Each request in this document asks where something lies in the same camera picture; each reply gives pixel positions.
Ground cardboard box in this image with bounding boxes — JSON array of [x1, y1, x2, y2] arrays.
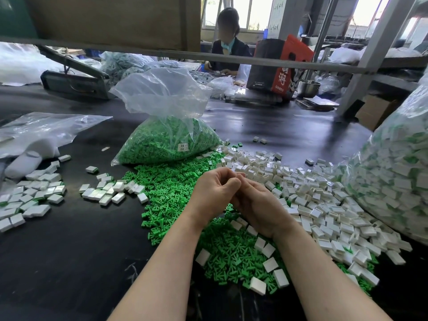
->
[[355, 95, 401, 132]]

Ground pile of assembled white pieces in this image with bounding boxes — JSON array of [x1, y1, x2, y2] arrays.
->
[[0, 153, 72, 233]]

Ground black and red box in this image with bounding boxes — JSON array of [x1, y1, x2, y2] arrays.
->
[[247, 34, 314, 99]]

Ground white bags on shelf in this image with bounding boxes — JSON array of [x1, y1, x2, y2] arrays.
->
[[328, 46, 421, 65]]

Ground brown board panel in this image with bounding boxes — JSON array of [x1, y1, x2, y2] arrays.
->
[[0, 0, 202, 51]]

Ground large bag of white caps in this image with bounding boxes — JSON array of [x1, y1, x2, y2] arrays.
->
[[340, 66, 428, 246]]

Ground pile of green parts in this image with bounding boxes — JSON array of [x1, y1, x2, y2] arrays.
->
[[122, 152, 379, 297]]

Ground person's right hand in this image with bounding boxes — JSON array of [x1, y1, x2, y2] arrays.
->
[[230, 176, 299, 241]]

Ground white paper sheets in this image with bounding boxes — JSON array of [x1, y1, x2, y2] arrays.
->
[[296, 95, 339, 111]]

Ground person's left hand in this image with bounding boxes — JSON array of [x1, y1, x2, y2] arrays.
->
[[184, 167, 243, 229]]

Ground crumpled white plastic bag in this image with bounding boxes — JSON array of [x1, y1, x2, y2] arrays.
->
[[207, 75, 239, 99]]

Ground bag of green clips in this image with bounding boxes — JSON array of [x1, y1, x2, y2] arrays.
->
[[110, 68, 222, 166]]

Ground person's left forearm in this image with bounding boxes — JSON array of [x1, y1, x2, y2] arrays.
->
[[108, 220, 207, 321]]

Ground empty clear plastic bag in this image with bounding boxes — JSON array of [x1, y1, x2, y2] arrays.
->
[[0, 112, 112, 179]]

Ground black table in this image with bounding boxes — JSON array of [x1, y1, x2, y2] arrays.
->
[[0, 62, 428, 321]]

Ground pile of white plastic caps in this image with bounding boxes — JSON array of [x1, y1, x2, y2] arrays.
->
[[197, 141, 414, 297]]

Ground person's right forearm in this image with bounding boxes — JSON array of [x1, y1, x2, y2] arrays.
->
[[274, 224, 392, 321]]

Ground grey metal shelf frame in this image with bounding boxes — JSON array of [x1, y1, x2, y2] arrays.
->
[[0, 0, 428, 119]]

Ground metal bowl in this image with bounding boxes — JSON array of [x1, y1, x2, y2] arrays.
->
[[297, 80, 321, 99]]

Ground white plastic sheet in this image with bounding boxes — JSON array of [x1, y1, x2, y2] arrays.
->
[[0, 43, 64, 87]]

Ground clear bag of pale parts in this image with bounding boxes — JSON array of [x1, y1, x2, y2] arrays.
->
[[100, 52, 202, 84]]

